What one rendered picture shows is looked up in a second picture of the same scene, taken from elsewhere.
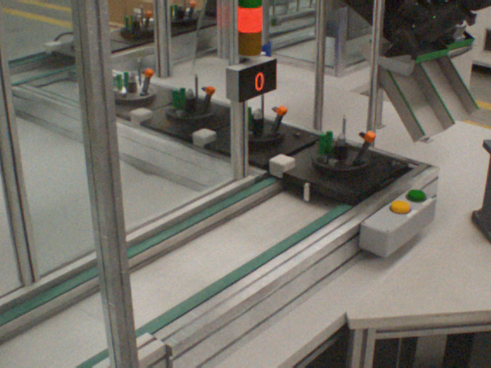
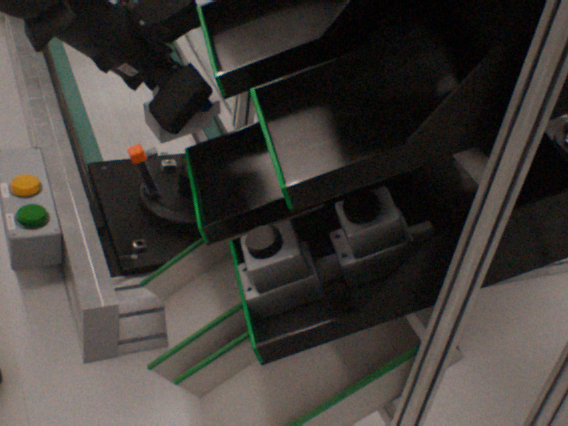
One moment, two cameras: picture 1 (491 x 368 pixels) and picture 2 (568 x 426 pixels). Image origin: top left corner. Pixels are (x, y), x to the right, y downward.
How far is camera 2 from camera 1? 2.23 m
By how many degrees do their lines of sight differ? 90
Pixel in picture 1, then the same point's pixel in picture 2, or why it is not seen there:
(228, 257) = (113, 88)
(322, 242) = (38, 105)
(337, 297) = not seen: hidden behind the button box
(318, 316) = not seen: outside the picture
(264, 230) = (139, 126)
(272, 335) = (8, 99)
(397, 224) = (0, 165)
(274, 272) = (28, 62)
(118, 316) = not seen: outside the picture
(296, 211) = not seen: hidden behind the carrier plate
